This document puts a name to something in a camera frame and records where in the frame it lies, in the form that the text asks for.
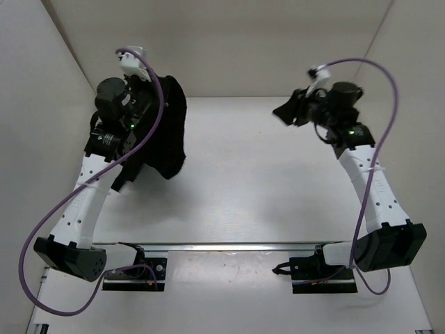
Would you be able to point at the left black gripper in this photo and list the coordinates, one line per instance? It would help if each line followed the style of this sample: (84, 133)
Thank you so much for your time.
(136, 78)

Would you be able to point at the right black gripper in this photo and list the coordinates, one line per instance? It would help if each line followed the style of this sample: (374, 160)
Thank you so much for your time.
(293, 111)

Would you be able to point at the black pleated skirt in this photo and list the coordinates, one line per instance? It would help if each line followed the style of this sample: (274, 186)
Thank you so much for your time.
(164, 151)

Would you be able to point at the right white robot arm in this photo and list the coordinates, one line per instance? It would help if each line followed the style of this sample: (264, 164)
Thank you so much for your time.
(391, 239)

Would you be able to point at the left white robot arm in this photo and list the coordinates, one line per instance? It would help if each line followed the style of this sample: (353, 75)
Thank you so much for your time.
(69, 247)

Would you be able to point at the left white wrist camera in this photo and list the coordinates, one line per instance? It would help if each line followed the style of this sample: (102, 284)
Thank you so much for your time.
(131, 65)

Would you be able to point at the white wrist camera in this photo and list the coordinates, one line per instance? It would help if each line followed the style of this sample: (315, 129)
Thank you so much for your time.
(319, 76)
(131, 65)

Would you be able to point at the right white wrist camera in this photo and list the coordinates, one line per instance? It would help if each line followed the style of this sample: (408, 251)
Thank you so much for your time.
(319, 76)

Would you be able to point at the aluminium table rail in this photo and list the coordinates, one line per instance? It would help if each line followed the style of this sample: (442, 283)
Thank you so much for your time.
(230, 247)

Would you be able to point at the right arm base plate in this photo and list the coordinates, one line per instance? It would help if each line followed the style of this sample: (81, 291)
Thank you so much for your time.
(311, 275)

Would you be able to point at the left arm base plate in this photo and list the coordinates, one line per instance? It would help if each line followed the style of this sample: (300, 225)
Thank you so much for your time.
(139, 279)

